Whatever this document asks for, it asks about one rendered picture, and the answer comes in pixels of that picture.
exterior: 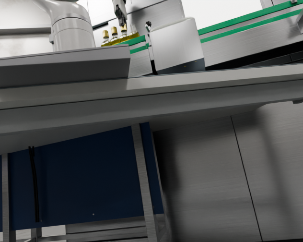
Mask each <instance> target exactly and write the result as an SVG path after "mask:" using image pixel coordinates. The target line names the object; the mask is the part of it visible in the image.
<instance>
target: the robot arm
mask: <svg viewBox="0 0 303 242"><path fill-rule="evenodd" d="M77 1H79V0H32V2H33V3H34V4H35V5H36V6H37V7H38V8H40V9H41V10H42V11H44V12H45V13H46V14H47V15H48V16H49V18H50V22H51V28H52V35H53V41H54V48H55V51H64V50H72V49H82V48H94V47H96V45H95V40H94V35H93V28H92V23H91V19H90V16H89V14H88V12H87V10H86V9H85V8H84V7H83V6H82V5H80V4H77V3H75V2H77ZM126 2H127V0H112V3H113V6H114V14H115V15H116V17H117V19H118V22H119V26H124V25H125V24H126V27H127V20H128V16H127V11H126V7H125V5H126ZM127 29H128V27H127Z"/></svg>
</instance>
